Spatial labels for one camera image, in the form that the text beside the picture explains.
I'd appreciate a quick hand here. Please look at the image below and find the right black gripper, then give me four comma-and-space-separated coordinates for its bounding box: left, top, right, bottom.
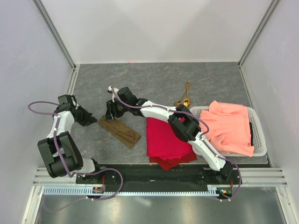
104, 98, 130, 121

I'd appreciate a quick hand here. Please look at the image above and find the brown fabric napkin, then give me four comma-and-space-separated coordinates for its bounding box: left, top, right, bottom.
98, 116, 141, 148

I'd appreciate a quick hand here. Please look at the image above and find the copper brown spoon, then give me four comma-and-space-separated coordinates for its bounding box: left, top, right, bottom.
174, 91, 186, 107

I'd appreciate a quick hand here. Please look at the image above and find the gold spoon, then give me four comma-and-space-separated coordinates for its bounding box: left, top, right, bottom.
183, 82, 191, 108

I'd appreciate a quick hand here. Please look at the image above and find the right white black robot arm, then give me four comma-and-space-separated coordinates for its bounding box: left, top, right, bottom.
105, 86, 234, 184

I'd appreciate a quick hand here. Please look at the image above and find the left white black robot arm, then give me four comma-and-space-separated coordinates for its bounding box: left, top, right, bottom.
37, 95, 103, 183

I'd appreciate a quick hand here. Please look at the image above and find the red folded cloth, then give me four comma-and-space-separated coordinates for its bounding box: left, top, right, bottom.
146, 118, 197, 161

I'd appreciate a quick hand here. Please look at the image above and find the dark red cloth underneath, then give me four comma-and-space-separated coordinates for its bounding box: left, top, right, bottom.
149, 152, 197, 171

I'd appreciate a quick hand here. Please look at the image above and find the salmon pink cloth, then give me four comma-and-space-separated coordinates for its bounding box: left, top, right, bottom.
199, 101, 255, 157

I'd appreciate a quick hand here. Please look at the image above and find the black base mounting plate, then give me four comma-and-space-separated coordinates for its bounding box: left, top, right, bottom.
76, 164, 242, 191

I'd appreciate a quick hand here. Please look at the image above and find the black cloth in basket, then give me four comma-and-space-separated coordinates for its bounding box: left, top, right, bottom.
249, 121, 254, 146

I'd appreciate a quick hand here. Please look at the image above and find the white plastic basket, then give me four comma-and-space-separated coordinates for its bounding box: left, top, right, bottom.
190, 106, 267, 157

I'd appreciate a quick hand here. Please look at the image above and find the grey slotted cable duct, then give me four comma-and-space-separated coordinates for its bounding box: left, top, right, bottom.
43, 186, 219, 196

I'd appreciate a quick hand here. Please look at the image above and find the left aluminium corner post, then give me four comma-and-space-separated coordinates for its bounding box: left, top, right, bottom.
31, 0, 77, 70

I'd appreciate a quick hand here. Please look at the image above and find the aluminium corner post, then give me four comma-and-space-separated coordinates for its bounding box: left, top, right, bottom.
31, 0, 77, 70
237, 0, 280, 68

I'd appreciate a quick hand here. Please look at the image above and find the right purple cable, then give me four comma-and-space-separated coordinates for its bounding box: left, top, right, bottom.
109, 86, 242, 202

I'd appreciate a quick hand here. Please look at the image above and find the right aluminium corner post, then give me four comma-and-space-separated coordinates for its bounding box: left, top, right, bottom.
237, 0, 280, 68

